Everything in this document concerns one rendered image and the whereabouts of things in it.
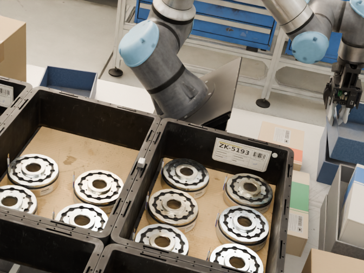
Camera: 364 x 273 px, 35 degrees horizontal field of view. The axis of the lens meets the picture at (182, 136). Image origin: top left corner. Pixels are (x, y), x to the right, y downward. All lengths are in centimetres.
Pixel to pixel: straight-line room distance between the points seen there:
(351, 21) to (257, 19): 162
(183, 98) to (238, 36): 162
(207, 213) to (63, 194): 30
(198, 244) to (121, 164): 27
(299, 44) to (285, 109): 196
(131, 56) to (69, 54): 198
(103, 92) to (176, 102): 39
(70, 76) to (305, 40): 76
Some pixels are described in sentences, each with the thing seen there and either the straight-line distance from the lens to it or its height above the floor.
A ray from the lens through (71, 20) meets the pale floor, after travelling 379.
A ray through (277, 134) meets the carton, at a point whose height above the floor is 77.
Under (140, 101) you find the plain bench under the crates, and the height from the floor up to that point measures 70.
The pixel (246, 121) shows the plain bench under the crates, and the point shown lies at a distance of 176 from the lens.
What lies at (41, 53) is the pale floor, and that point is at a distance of 340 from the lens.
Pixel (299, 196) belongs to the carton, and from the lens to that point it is 145.
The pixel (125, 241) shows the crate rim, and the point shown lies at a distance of 100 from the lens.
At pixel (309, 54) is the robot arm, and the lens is 131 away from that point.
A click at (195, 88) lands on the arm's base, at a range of 147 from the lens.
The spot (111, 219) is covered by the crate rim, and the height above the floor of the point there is 93.
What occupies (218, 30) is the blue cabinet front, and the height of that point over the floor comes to 38.
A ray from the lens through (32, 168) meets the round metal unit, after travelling 125.
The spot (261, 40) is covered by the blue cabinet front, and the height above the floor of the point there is 37.
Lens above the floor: 166
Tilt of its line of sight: 36 degrees down
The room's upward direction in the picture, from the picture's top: 11 degrees clockwise
